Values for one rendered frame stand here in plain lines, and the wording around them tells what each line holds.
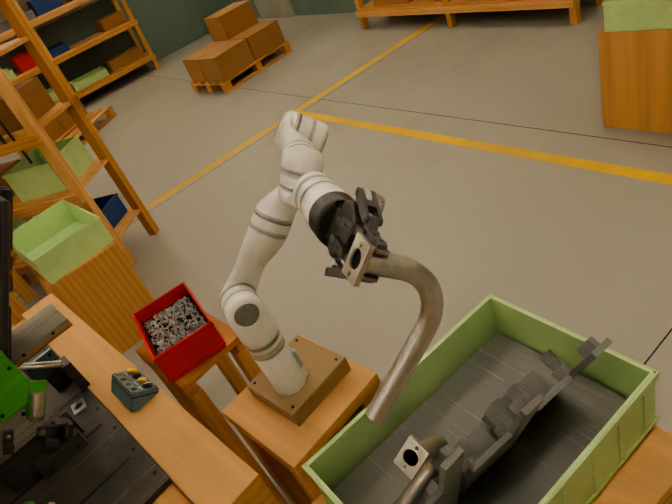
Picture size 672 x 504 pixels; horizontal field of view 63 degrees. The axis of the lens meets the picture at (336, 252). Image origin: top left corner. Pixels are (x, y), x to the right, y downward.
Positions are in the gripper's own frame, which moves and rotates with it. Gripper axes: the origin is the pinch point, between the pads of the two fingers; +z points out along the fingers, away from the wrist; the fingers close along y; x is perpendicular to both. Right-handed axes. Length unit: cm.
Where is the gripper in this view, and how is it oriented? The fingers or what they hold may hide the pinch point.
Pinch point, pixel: (370, 259)
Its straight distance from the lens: 67.6
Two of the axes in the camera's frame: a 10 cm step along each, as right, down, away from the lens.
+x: 8.8, 1.8, 4.4
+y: 3.4, -8.8, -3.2
